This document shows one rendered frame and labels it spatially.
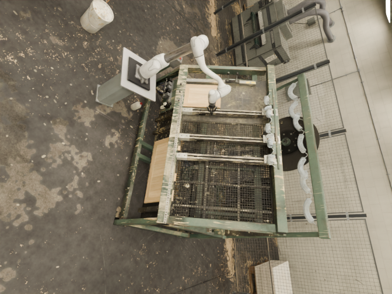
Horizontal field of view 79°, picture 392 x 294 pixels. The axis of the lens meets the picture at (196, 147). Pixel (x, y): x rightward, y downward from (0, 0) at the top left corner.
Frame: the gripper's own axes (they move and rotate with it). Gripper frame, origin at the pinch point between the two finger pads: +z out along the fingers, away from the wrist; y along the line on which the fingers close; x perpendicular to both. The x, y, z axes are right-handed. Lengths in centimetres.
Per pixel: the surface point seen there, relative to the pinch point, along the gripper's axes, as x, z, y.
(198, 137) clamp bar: -35.6, 1.4, -13.7
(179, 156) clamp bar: -61, 1, -34
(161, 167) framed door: -61, 44, -63
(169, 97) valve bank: 25, 5, -58
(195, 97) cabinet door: 28.1, 6.8, -23.5
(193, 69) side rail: 78, 7, -30
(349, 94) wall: 280, 286, 371
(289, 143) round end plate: -19, 32, 104
